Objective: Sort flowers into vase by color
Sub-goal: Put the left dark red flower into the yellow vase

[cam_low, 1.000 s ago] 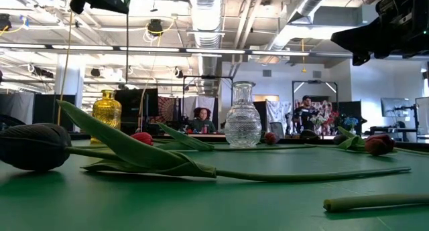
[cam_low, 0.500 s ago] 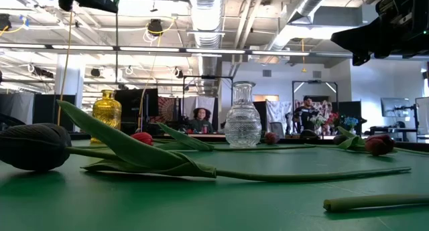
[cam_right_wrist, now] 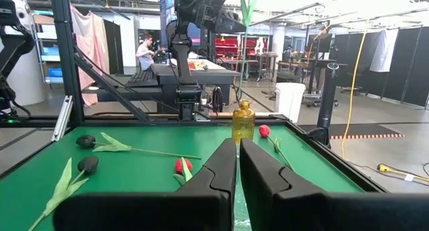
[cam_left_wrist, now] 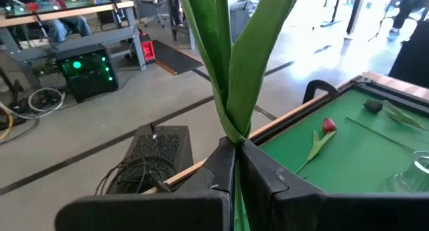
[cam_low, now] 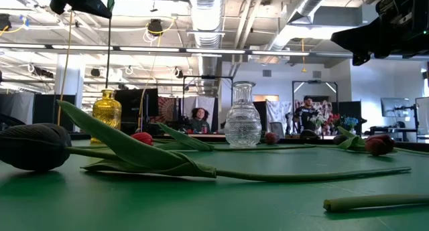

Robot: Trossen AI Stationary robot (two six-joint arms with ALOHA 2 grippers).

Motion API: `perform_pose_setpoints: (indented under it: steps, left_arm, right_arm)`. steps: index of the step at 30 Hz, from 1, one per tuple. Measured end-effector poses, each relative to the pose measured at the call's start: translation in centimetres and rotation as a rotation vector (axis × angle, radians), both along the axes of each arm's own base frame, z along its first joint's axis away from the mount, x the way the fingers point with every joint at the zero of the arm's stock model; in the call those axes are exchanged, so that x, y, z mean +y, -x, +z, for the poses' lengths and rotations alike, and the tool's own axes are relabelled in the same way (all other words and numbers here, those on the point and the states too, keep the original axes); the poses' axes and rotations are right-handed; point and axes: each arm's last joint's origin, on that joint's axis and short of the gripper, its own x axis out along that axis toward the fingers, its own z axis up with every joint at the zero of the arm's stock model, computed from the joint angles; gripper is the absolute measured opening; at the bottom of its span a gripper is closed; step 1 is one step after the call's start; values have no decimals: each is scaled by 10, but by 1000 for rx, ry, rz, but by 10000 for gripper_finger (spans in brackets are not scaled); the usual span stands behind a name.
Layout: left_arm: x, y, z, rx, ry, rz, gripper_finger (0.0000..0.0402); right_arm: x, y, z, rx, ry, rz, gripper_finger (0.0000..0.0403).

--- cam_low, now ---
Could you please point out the black artificial tulip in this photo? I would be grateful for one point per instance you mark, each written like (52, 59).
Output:
(33, 147)
(340, 139)

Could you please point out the dark office desk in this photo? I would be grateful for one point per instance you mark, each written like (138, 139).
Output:
(385, 129)

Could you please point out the grey office chair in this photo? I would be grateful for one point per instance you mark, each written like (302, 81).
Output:
(278, 127)

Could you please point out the bright red artificial tulip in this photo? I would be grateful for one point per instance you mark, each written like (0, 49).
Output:
(142, 138)
(368, 201)

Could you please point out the black ceiling spotlight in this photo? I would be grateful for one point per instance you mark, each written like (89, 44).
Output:
(155, 26)

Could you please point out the yellow glass vase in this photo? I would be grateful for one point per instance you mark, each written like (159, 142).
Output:
(107, 114)

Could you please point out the long slanted silver duct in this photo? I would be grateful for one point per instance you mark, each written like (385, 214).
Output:
(311, 3)

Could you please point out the ribbed clear glass vase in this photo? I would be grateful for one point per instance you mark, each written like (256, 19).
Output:
(243, 124)

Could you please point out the red flower bouquet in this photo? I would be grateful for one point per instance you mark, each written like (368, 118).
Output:
(336, 118)

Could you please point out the green table mat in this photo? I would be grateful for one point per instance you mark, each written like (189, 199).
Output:
(201, 207)

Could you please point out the wide silver ventilation duct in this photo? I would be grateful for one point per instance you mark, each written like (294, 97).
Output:
(205, 16)

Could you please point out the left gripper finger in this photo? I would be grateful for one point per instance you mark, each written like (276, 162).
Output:
(97, 6)

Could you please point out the grey fabric partition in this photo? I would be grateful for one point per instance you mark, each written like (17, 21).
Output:
(16, 105)

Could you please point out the person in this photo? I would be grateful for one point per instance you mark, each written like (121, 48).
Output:
(199, 124)
(305, 115)

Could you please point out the white board panel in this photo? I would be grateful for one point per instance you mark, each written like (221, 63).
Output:
(424, 115)

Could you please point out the black metal stand frame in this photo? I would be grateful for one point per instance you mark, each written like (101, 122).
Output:
(315, 81)
(207, 77)

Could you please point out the long ceiling light strip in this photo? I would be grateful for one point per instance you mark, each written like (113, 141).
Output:
(149, 49)

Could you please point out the white building column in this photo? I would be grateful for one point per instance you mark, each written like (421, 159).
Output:
(72, 83)

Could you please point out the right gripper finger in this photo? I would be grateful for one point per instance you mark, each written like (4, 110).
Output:
(362, 58)
(365, 37)

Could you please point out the pink floral patterned cloth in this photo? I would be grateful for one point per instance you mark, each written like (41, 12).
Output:
(324, 107)

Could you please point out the mandala patterned tapestry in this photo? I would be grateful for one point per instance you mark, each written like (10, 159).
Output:
(166, 108)

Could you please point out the white draped cloth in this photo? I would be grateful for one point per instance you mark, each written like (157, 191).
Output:
(276, 112)

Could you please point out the blue flower bouquet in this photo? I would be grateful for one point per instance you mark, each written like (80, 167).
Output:
(350, 122)

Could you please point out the large black screen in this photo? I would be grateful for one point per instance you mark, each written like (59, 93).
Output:
(134, 103)

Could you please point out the white hanging sheet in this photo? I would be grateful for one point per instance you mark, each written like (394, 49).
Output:
(204, 101)

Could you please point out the black partition panel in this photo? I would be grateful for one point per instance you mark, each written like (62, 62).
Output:
(43, 112)

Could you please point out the black table frame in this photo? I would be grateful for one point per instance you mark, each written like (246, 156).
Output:
(80, 136)

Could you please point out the grey computer monitor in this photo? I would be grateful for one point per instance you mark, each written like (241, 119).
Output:
(395, 107)

